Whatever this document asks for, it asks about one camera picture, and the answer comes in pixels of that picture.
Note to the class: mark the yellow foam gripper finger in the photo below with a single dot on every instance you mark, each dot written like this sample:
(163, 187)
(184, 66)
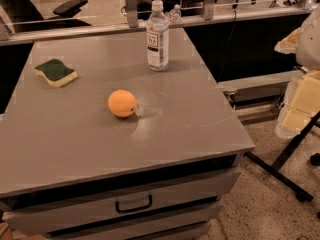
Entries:
(301, 103)

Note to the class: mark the green and yellow sponge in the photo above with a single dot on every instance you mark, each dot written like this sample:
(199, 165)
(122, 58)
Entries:
(56, 73)

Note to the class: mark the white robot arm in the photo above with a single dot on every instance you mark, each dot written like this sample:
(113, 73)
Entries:
(304, 43)

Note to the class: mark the small water bottle behind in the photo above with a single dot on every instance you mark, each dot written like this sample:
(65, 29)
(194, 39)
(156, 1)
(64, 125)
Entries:
(175, 14)

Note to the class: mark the clear plastic water bottle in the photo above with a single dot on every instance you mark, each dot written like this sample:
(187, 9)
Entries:
(157, 29)

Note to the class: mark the orange fruit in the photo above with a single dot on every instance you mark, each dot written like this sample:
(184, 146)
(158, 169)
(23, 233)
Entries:
(122, 103)

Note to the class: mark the grey drawer cabinet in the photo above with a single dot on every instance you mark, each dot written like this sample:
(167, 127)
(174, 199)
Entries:
(65, 158)

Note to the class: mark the black office chair left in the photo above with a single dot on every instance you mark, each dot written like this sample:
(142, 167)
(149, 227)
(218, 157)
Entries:
(37, 15)

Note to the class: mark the black drawer handle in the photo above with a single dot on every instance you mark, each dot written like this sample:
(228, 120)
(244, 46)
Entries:
(133, 204)

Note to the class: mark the grey metal rail frame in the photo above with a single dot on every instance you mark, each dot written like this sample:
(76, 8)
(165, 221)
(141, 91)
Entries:
(209, 14)

